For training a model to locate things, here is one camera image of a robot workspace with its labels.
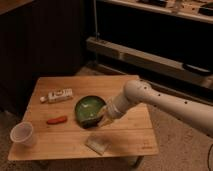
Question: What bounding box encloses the white sponge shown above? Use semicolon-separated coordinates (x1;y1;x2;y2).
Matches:
85;135;110;155

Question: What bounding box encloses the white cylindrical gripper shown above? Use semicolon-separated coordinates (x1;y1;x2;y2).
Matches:
98;94;130;127

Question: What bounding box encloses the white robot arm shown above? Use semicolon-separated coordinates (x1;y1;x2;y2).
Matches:
98;80;213;138

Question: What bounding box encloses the wooden table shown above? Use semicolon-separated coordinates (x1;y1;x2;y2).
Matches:
8;75;158;161

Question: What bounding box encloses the metal shelf unit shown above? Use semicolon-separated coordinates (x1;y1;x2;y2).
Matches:
86;0;213;105

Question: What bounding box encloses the green bowl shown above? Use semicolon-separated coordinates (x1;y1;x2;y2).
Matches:
74;95;106;128

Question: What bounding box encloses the white bottle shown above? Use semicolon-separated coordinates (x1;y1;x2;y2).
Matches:
40;88;73;103

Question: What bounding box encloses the white plastic cup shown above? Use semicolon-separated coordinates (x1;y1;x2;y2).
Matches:
10;122;37;147

